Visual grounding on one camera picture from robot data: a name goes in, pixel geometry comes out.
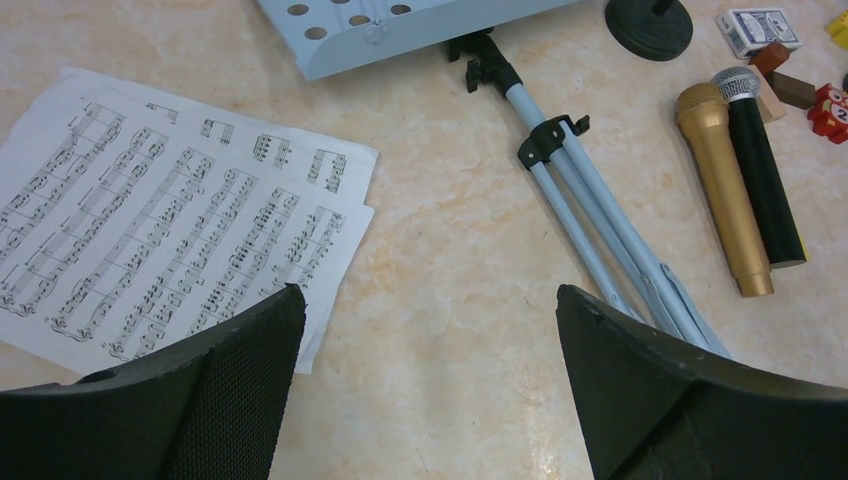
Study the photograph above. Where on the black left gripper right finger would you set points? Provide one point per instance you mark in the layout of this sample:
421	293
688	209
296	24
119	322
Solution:
651	406

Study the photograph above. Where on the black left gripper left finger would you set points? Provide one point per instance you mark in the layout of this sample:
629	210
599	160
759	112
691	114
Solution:
209	406

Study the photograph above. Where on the sheet music page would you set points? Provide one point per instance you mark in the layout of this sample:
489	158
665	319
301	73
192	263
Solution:
122	233
327	163

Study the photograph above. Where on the silver black microphone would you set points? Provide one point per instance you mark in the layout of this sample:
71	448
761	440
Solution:
739	87

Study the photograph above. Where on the gold microphone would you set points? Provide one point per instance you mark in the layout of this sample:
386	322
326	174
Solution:
702	115

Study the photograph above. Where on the black stand for silver microphone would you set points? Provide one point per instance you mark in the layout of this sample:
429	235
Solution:
655	30

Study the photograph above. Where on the light blue music stand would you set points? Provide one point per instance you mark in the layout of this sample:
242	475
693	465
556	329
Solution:
331	37

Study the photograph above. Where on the yellow toy brick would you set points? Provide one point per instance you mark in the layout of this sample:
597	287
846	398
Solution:
803	247

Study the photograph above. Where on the wooden block by cards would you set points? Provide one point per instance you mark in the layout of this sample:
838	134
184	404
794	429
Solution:
771	109

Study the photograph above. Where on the owl figure toy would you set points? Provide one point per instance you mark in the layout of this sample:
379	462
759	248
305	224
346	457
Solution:
828	115

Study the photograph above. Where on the blue playing card box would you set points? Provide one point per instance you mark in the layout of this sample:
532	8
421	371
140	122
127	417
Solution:
747	31

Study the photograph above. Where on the yellow small toy box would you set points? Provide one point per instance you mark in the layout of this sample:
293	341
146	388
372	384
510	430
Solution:
837	30

